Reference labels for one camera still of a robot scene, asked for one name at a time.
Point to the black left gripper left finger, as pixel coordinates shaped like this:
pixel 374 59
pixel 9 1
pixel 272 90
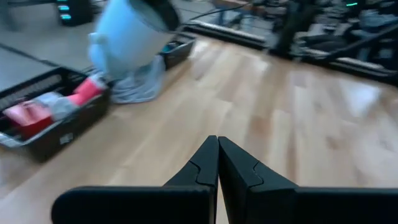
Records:
pixel 140 205

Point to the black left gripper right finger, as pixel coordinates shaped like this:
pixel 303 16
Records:
pixel 280 205

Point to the green white charger cube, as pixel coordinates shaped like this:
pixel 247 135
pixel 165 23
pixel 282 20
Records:
pixel 60 105

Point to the pink charger white print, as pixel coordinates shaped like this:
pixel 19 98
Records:
pixel 26 112

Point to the teal rectangular box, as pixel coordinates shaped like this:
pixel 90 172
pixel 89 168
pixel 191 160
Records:
pixel 167 48

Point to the black mesh basket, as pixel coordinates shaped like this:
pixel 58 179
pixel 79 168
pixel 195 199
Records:
pixel 180 53
pixel 62 137

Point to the white cylindrical cup black rim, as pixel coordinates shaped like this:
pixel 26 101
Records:
pixel 130 37

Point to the black box teal lights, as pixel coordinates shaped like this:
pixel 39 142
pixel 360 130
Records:
pixel 76 11

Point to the black aluminium table frame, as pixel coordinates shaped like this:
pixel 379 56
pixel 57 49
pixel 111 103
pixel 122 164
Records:
pixel 236 34

